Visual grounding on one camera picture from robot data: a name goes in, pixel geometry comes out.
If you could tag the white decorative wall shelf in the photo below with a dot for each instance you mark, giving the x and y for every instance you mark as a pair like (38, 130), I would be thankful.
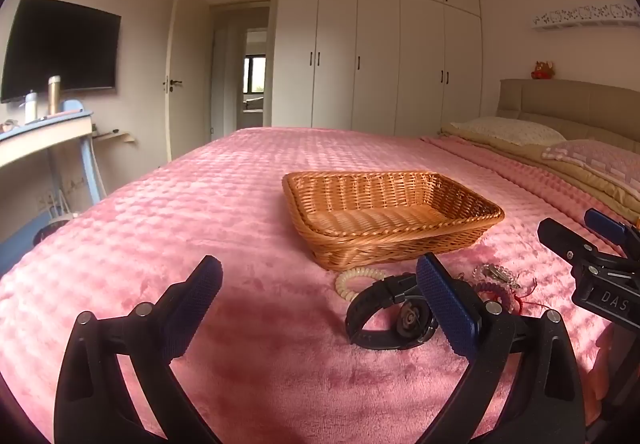
(585, 18)

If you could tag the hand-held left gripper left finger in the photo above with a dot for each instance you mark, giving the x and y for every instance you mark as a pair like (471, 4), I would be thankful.
(195, 309)

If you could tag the white room door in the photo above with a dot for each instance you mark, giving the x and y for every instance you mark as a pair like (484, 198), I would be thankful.
(185, 74)

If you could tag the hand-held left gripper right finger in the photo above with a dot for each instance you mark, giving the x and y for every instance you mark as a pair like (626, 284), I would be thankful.
(445, 304)

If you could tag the pink plush blanket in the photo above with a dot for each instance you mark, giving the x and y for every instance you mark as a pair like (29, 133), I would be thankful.
(200, 204)

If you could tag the dark framed window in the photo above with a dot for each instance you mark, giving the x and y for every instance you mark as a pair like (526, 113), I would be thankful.
(254, 74)

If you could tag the small wooden wall shelf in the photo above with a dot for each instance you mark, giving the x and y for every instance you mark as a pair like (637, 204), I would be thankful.
(117, 137)

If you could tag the gold thermos bottle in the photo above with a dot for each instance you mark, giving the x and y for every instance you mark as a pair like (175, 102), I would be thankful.
(54, 97)

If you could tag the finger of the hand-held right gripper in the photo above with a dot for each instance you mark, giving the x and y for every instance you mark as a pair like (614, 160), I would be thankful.
(562, 241)
(605, 224)

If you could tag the white water bottle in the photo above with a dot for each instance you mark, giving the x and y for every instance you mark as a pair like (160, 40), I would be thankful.
(31, 109)

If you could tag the beige quilt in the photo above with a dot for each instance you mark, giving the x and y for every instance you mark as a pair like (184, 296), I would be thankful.
(570, 179)

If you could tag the beige upholstered headboard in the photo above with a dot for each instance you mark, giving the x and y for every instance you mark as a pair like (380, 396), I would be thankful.
(575, 107)

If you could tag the black wristwatch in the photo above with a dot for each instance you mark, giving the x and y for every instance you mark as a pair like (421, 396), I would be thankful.
(410, 324)

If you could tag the black wall television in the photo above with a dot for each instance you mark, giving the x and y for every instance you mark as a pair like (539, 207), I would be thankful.
(60, 44)

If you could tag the white and blue desk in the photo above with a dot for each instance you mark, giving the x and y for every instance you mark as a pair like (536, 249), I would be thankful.
(40, 137)

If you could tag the brown wicker basket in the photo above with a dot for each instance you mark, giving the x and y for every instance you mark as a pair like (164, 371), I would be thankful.
(380, 219)

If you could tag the pink checked pillow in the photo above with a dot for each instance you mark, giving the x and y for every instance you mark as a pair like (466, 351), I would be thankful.
(595, 159)

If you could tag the white patterned pillow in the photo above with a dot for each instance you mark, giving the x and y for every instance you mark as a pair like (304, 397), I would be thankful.
(510, 129)

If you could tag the red plush toy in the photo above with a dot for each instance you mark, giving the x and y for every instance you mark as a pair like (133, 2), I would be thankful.
(543, 70)

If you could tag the white built-in wardrobe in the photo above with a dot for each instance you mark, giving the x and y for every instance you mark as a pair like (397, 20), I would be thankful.
(375, 54)

